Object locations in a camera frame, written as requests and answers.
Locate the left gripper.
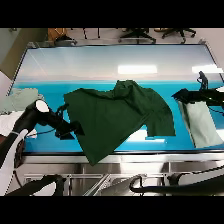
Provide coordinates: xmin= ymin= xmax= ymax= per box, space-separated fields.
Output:
xmin=54 ymin=119 xmax=86 ymax=141

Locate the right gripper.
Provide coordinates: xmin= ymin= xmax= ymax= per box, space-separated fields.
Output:
xmin=171 ymin=87 xmax=202 ymax=105

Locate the dark green T-shirt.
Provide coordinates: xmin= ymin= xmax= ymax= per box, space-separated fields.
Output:
xmin=63 ymin=79 xmax=177 ymax=167

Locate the white garment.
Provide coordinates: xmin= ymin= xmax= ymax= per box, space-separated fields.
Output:
xmin=0 ymin=111 xmax=38 ymax=139

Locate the black office chair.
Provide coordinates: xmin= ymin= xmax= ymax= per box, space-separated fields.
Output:
xmin=117 ymin=27 xmax=157 ymax=45
xmin=161 ymin=27 xmax=197 ymax=45

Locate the black cable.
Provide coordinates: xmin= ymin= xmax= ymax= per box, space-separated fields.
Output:
xmin=33 ymin=127 xmax=58 ymax=137

